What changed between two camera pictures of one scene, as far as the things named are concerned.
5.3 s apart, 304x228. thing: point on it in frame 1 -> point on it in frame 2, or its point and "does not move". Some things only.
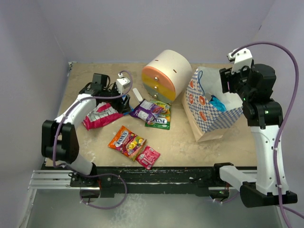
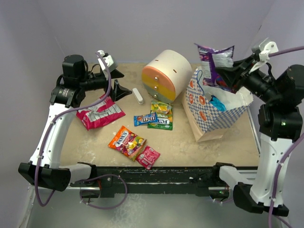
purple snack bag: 147,111 -> 211,60
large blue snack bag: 217,104 does not move
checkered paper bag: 209,111 does not move
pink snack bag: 103,115 does not move
